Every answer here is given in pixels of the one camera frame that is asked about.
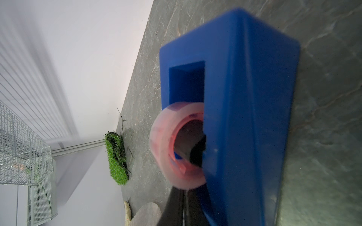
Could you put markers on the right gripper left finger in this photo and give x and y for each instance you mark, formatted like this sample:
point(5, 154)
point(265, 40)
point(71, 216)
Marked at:
point(173, 213)

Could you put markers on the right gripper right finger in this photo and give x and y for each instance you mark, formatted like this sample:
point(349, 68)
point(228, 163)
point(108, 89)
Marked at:
point(194, 213)

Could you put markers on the clear bubble wrap sheet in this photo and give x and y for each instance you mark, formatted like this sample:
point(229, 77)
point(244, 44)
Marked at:
point(148, 215)

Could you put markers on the pink tape roll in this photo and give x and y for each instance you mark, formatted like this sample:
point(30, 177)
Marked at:
point(179, 172)

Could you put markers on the green artificial grass mat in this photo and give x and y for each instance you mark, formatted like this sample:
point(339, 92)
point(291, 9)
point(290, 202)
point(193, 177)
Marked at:
point(116, 157)

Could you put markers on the small white mesh basket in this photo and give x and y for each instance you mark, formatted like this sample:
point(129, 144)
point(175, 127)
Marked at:
point(42, 198)

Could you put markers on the blue tape dispenser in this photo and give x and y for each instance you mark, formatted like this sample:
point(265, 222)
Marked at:
point(244, 72)

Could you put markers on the long white wire basket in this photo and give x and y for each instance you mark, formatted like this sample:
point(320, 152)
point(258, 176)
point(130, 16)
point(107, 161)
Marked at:
point(34, 111)

